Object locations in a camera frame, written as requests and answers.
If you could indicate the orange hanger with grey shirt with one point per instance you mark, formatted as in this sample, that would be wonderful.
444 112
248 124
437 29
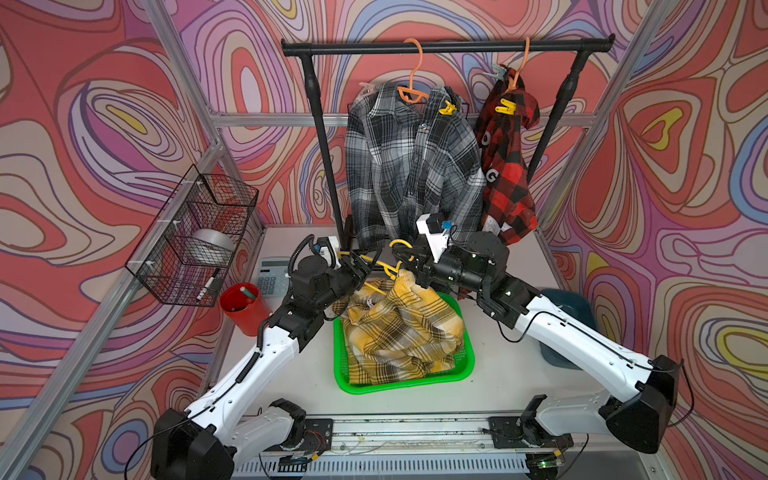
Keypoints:
413 72

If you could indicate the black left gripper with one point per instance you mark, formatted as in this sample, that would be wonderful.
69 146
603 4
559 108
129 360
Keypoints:
357 278

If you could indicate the green plastic basket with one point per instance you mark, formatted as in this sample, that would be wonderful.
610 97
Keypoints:
465 362

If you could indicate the grey plaid long-sleeve shirt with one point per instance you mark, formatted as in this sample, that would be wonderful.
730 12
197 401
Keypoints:
404 160

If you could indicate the orange hanger with red shirt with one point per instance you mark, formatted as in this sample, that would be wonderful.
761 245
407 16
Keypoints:
515 79

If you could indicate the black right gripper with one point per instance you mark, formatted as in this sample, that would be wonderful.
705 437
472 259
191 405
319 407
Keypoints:
423 270

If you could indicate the black wire basket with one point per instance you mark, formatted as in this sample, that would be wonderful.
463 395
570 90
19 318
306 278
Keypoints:
185 258

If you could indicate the light blue desk calculator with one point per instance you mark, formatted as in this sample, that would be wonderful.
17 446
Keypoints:
273 278

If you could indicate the red plaid long-sleeve shirt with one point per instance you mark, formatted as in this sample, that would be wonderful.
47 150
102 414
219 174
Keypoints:
508 206

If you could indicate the yellow plaid long-sleeve shirt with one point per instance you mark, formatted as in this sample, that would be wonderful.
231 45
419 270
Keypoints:
395 330

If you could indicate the black marker in basket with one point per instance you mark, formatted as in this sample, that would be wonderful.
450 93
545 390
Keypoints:
205 288

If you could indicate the yellow plastic hanger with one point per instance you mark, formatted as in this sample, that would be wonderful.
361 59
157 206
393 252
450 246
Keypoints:
390 271

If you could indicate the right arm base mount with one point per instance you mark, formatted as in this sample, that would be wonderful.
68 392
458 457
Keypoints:
513 432

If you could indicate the black clothes rack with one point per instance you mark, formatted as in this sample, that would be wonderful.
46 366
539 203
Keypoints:
306 52

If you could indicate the dark teal bin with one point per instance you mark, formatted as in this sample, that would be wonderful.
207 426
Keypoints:
576 306

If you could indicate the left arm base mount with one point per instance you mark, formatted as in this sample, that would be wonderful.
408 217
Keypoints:
316 437

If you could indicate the grey tape roll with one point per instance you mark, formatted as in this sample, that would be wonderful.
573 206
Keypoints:
208 247

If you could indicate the red plastic cup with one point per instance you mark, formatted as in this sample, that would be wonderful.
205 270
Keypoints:
244 305

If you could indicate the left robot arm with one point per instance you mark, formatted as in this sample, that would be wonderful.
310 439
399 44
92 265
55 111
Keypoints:
209 439

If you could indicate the yellow clothespin on red shirt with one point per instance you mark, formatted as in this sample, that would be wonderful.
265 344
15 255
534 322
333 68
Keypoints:
506 107

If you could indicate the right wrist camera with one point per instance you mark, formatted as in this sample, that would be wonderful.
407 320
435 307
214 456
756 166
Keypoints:
436 229

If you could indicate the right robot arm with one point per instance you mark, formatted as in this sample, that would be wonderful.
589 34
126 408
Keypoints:
638 395

